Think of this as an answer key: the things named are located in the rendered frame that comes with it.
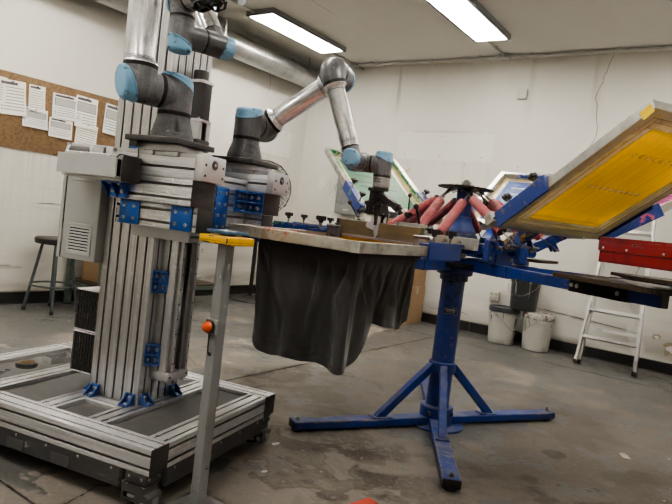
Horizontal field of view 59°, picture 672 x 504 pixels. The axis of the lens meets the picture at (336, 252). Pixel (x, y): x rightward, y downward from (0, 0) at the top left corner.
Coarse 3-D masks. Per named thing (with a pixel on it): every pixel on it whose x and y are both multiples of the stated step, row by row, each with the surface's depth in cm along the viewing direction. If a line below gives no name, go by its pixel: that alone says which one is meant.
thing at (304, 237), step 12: (240, 228) 218; (252, 228) 215; (264, 228) 212; (276, 228) 238; (288, 228) 249; (276, 240) 208; (288, 240) 205; (300, 240) 202; (312, 240) 199; (324, 240) 196; (336, 240) 194; (348, 240) 191; (360, 252) 189; (372, 252) 195; (384, 252) 202; (396, 252) 208; (408, 252) 216; (420, 252) 224
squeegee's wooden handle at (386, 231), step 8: (344, 224) 263; (352, 224) 260; (360, 224) 258; (384, 224) 251; (392, 224) 249; (344, 232) 263; (352, 232) 260; (360, 232) 258; (368, 232) 256; (384, 232) 251; (392, 232) 249; (400, 232) 247; (408, 232) 245; (416, 232) 243; (400, 240) 247; (408, 240) 245
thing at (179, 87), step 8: (168, 72) 206; (176, 72) 207; (168, 80) 205; (176, 80) 206; (184, 80) 208; (168, 88) 204; (176, 88) 206; (184, 88) 208; (192, 88) 211; (168, 96) 205; (176, 96) 206; (184, 96) 208; (192, 96) 212; (160, 104) 206; (168, 104) 207; (176, 104) 207; (184, 104) 209; (184, 112) 209
